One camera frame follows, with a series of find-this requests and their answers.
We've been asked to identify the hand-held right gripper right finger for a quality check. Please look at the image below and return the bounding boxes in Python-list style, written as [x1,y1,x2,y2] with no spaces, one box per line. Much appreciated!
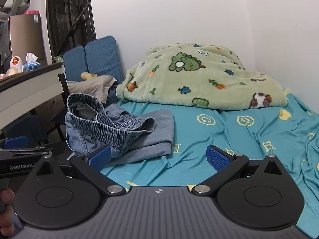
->
[191,145,287,197]

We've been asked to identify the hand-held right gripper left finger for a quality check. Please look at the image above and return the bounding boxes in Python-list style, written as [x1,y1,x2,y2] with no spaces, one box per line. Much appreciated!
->
[29,144,126,197]

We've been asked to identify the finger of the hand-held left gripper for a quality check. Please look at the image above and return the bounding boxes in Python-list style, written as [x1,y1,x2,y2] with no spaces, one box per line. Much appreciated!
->
[0,136,53,155]

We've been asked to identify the blue denim pants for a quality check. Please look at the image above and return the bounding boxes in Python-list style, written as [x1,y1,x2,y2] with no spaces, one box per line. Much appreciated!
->
[65,93,174,166]

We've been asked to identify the person's left hand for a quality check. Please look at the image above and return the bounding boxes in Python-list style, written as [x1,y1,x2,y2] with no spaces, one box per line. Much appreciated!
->
[0,188,17,237]

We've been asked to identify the dark cloth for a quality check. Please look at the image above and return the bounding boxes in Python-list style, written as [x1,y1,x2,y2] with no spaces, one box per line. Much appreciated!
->
[2,115,48,145]

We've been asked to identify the teal printed bed sheet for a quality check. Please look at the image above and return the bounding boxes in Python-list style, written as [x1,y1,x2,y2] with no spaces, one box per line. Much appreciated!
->
[66,88,319,239]

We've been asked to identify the brown cardboard box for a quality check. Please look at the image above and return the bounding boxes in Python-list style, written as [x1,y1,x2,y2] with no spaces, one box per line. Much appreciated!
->
[35,93,68,130]

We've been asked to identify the white desk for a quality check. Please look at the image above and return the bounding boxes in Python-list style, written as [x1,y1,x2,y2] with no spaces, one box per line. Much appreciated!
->
[0,62,66,130]

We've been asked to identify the beige folded cloth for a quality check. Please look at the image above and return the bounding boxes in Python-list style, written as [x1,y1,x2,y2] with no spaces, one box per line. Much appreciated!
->
[66,75,117,104]

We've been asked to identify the white rounded bottle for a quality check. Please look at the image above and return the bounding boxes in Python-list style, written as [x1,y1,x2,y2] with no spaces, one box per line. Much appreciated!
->
[6,56,22,76]

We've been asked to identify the tissue pack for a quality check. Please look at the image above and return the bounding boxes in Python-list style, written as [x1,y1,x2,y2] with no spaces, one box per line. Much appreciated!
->
[22,52,42,73]

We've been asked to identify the green printed fleece blanket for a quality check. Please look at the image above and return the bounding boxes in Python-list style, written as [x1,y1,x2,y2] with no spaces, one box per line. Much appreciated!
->
[116,43,288,111]

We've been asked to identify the yellow plush toy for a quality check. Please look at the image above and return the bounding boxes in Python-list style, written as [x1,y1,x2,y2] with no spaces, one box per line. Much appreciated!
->
[80,72,98,81]

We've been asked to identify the small blue headboard cushion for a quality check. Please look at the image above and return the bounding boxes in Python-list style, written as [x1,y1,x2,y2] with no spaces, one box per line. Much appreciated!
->
[63,45,88,82]

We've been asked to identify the large blue headboard cushion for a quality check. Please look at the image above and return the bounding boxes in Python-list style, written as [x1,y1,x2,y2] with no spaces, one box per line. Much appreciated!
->
[85,35,123,84]

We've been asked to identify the beige refrigerator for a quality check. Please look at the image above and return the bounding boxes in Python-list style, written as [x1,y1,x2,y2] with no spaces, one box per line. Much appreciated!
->
[9,13,48,67]

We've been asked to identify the dark glass door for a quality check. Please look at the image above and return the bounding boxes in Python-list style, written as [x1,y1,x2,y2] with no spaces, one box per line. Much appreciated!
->
[46,0,97,66]

